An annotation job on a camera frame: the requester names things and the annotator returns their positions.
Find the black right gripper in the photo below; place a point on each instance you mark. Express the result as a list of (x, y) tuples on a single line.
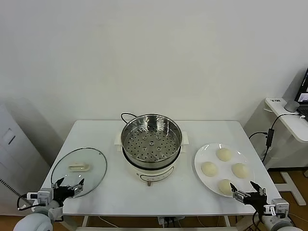
[(256, 199)]

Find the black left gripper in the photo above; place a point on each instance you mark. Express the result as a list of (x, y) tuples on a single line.
[(65, 192)]

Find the white steamed baozi bun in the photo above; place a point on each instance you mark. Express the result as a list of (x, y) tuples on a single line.
[(240, 170), (209, 168), (225, 186), (224, 154)]

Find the round glass pot lid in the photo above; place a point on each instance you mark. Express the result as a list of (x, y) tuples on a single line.
[(72, 156)]

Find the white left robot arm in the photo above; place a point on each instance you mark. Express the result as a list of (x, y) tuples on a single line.
[(33, 221)]

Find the perforated steel steamer basket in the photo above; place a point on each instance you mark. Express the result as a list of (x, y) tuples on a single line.
[(151, 144)]

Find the round white plate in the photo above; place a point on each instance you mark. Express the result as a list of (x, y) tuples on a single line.
[(223, 169)]

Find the white floor cabinet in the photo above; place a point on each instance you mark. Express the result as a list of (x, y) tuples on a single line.
[(14, 154)]

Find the white side desk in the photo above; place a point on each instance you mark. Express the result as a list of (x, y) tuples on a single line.
[(284, 120)]

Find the white power strip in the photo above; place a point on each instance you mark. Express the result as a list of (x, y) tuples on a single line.
[(168, 220)]

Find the cream electric cooker pot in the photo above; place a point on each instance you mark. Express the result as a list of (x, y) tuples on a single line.
[(154, 175)]

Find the grey cylinder speaker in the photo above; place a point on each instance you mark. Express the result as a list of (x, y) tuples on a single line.
[(291, 106)]

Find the open black laptop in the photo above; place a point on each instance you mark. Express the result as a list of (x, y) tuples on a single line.
[(303, 86)]

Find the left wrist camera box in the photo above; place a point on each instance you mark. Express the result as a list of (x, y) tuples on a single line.
[(41, 195)]

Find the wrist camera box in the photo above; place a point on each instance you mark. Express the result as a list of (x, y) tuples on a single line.
[(41, 195), (279, 207)]

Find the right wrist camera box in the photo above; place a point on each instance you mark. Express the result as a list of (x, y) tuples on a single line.
[(279, 207)]

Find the white table frame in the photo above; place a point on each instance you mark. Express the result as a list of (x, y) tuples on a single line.
[(84, 221)]

